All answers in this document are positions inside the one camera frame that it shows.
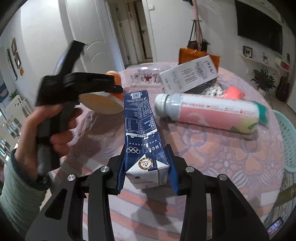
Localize pink coat stand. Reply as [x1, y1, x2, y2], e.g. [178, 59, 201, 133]
[192, 0, 203, 51]

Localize patterned pink tablecloth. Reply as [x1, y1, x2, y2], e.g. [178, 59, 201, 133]
[46, 61, 286, 241]

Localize heart pattern paper bag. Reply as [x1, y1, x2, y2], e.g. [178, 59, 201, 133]
[201, 83, 225, 97]

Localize blue milk carton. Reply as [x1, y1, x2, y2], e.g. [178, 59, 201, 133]
[122, 90, 170, 189]

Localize green sleeve left forearm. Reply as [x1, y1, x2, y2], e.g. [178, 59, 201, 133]
[1, 150, 51, 238]

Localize potted green plant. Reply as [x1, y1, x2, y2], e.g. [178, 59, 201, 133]
[250, 66, 276, 97]

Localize black hanging bag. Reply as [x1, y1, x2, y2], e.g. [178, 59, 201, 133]
[201, 39, 210, 52]

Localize light blue laundry basket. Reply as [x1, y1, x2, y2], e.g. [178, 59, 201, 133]
[273, 110, 296, 174]

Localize framed butterfly picture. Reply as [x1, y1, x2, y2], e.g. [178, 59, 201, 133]
[243, 46, 252, 58]

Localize person's left hand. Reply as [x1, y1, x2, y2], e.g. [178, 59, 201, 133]
[14, 104, 82, 182]

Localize black guitar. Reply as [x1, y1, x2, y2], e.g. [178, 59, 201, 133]
[275, 73, 290, 102]

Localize pink tissue pack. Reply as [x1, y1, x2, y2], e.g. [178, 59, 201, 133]
[222, 86, 245, 100]

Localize brown hanging bag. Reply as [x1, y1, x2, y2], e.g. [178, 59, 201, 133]
[187, 20, 199, 50]

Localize white door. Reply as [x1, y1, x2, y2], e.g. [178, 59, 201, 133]
[66, 1, 124, 73]

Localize black wall television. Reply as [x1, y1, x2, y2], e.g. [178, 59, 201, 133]
[235, 1, 282, 54]

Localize teal tissue pack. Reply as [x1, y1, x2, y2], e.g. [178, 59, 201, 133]
[253, 101, 268, 126]

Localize pink white drink bottle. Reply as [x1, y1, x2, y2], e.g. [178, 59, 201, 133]
[154, 94, 260, 134]

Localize orange snack bag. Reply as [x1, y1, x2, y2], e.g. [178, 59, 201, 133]
[179, 48, 220, 70]

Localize white wall shelf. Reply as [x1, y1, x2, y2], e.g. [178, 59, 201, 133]
[237, 51, 290, 73]

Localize orange paper cup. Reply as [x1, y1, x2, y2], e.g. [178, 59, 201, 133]
[79, 70, 125, 115]

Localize white rectangular box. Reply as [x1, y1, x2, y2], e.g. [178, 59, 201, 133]
[158, 55, 218, 94]

